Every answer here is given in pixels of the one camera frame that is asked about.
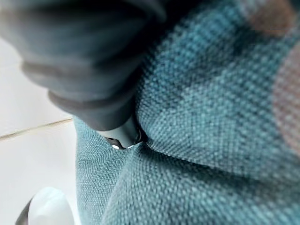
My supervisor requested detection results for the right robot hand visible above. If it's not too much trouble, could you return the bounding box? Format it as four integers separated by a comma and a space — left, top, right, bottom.
0, 0, 167, 150

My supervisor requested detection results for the teal woven cushion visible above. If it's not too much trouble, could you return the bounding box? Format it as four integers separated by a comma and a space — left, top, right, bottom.
74, 0, 300, 225

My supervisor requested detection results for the silver robot leg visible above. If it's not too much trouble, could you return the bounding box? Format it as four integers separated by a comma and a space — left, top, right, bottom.
14, 187, 77, 225

